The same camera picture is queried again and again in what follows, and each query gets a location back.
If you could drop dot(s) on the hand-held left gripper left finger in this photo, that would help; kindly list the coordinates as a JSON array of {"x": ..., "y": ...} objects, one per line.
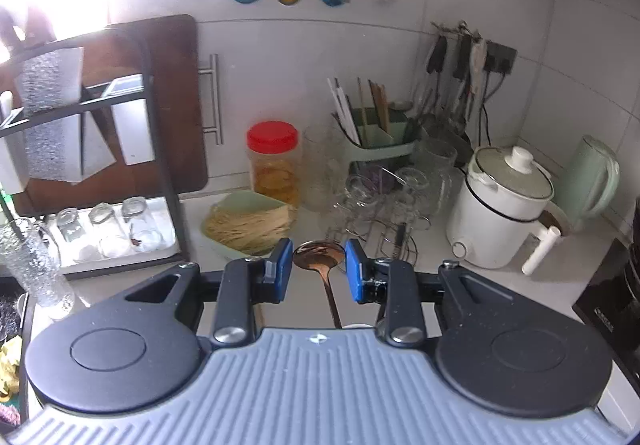
[{"x": 282, "y": 270}]

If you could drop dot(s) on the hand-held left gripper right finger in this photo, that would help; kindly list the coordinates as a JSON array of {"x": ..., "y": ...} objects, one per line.
[{"x": 356, "y": 270}]

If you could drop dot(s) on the rose gold spoon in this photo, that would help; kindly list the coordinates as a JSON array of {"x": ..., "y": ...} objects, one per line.
[{"x": 320, "y": 255}]

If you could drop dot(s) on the hanging kitchen utensils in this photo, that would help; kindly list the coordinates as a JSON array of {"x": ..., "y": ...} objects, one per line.
[{"x": 440, "y": 55}]

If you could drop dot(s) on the dried noodle bundle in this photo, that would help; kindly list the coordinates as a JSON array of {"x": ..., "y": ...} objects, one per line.
[{"x": 250, "y": 230}]

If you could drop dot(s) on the green plastic basket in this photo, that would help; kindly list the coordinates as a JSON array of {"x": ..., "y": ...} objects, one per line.
[{"x": 235, "y": 200}]

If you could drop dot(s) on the purple lidded cup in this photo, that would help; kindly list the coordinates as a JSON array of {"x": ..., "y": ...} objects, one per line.
[{"x": 375, "y": 182}]

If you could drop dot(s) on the red-lid plastic jar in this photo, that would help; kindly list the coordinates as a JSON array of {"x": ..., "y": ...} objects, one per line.
[{"x": 274, "y": 165}]

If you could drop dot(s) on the clear glass tumbler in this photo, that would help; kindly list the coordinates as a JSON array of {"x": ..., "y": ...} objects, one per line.
[{"x": 322, "y": 165}]

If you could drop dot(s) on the white drip tray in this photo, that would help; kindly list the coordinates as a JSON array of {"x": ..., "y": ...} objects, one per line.
[{"x": 165, "y": 225}]

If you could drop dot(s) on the white electric cooking pot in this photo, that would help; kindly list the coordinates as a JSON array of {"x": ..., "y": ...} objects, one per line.
[{"x": 490, "y": 230}]

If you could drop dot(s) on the small clear glass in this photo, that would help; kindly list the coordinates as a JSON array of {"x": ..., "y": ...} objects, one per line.
[
  {"x": 107, "y": 225},
  {"x": 70, "y": 225},
  {"x": 140, "y": 220}
]

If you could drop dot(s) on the black metal dish rack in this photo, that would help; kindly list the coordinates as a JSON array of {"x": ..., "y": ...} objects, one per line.
[{"x": 167, "y": 165}]

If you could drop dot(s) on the dark wooden cutting board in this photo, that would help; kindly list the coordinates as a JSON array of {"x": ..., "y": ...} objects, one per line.
[{"x": 180, "y": 125}]

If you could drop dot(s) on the white plastic caddy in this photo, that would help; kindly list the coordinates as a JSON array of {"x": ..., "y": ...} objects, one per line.
[
  {"x": 9, "y": 160},
  {"x": 135, "y": 135}
]

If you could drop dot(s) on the white cutting board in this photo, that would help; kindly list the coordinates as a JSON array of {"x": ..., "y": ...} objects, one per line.
[{"x": 95, "y": 140}]

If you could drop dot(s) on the green electric kettle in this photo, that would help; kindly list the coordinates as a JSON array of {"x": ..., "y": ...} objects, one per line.
[{"x": 585, "y": 185}]

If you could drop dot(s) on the tall textured glass mug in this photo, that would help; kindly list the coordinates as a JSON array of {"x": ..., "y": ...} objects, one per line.
[{"x": 35, "y": 270}]

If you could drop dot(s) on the black induction cooker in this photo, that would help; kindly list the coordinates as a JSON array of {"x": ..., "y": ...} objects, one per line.
[{"x": 607, "y": 305}]

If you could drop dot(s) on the black kitchen sink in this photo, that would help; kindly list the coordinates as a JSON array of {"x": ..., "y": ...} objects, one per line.
[{"x": 10, "y": 305}]

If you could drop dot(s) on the silver patterned cutting board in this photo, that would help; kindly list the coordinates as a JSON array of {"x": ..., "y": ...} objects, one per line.
[{"x": 47, "y": 115}]

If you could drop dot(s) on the yellow cloth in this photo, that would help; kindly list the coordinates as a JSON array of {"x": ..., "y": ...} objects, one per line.
[{"x": 9, "y": 370}]

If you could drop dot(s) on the dark wall power strip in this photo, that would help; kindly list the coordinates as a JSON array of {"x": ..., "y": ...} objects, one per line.
[{"x": 502, "y": 57}]

